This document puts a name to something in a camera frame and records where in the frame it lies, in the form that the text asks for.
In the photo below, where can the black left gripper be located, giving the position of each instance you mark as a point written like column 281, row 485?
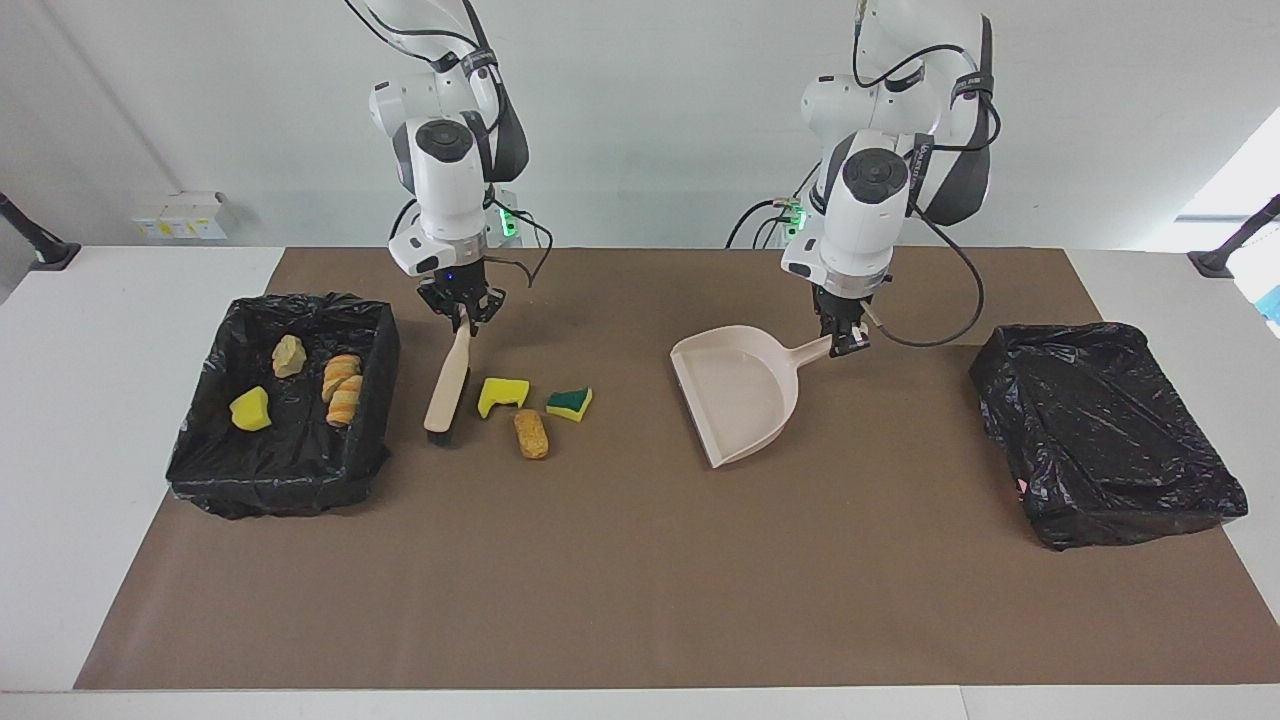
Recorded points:
column 842, row 308

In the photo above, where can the black stand foot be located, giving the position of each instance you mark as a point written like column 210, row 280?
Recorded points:
column 1215, row 263
column 50, row 255

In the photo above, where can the yellow notched sponge piece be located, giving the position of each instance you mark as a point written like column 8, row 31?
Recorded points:
column 495, row 395

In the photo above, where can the blue object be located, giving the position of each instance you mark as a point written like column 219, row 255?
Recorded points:
column 1273, row 305

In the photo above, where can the white green-lit base connector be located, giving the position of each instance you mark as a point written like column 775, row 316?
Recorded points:
column 508, row 222
column 795, row 222

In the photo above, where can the brown table mat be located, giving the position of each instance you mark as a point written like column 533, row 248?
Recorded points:
column 600, row 620

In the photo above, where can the green and yellow sponge piece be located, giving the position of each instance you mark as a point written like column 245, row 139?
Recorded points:
column 570, row 403

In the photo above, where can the beige hand brush black bristles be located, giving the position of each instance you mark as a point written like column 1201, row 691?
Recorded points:
column 448, row 385

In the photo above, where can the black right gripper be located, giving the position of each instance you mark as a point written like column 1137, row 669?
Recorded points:
column 462, row 290

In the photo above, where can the black bag-lined bin pink tag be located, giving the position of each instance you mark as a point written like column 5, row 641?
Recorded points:
column 1100, row 430

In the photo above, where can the beige plastic dustpan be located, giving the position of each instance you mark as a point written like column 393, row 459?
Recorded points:
column 740, row 390

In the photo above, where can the white wall socket box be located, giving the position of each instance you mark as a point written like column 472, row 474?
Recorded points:
column 180, row 220

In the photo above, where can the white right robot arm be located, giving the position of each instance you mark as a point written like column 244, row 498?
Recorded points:
column 445, row 190

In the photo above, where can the beige bread chunk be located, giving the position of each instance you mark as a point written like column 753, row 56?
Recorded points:
column 288, row 357

